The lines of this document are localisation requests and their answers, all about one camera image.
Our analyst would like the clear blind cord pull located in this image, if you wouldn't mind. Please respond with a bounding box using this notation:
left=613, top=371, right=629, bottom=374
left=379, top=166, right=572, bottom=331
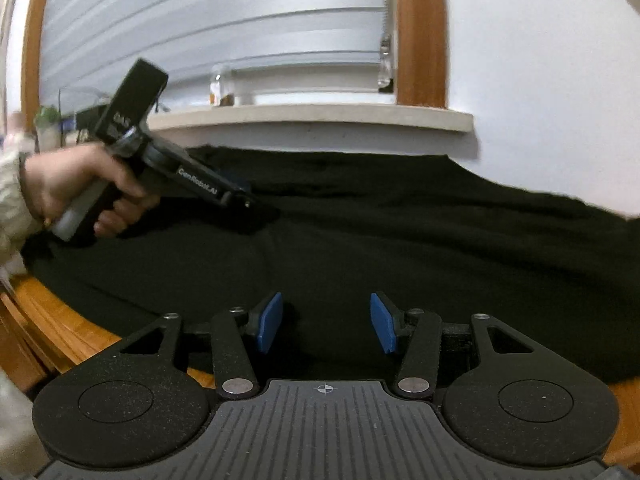
left=377, top=34, right=397, bottom=94

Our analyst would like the person's left forearm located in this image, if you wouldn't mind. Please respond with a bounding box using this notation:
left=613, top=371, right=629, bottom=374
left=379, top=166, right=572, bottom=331
left=0, top=132, right=47, bottom=263

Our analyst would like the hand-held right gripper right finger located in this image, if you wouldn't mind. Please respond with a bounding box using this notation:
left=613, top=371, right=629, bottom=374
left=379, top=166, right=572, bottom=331
left=370, top=291, right=540, bottom=402

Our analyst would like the small glass jar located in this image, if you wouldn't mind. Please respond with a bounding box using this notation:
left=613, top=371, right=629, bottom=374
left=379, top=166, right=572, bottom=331
left=209, top=64, right=237, bottom=108

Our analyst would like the wooden window frame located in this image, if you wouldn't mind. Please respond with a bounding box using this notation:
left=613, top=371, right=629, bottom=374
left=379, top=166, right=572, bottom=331
left=20, top=0, right=449, bottom=117

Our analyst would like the white window blind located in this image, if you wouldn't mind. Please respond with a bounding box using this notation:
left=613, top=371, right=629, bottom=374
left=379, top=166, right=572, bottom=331
left=37, top=0, right=397, bottom=107

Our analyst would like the small potted plant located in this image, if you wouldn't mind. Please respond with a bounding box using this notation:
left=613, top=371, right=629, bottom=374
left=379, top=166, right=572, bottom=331
left=34, top=104, right=62, bottom=153

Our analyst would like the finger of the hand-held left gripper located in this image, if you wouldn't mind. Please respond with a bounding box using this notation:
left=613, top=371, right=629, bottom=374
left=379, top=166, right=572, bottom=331
left=220, top=172, right=252, bottom=192
left=220, top=186, right=258, bottom=212

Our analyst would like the person's left hand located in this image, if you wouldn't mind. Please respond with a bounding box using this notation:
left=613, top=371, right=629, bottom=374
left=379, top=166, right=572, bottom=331
left=20, top=142, right=162, bottom=239

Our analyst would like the black device with cables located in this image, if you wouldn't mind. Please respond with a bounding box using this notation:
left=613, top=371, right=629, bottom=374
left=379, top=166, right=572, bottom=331
left=57, top=86, right=117, bottom=142

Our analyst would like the stone window sill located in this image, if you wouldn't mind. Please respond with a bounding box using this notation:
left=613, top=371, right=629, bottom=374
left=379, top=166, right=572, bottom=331
left=144, top=104, right=474, bottom=134

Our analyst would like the black garment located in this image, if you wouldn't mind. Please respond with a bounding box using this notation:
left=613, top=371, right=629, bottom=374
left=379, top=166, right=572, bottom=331
left=22, top=145, right=640, bottom=387

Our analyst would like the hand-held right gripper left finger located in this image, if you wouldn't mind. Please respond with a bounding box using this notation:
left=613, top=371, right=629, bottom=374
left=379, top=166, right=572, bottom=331
left=117, top=291, right=284, bottom=402

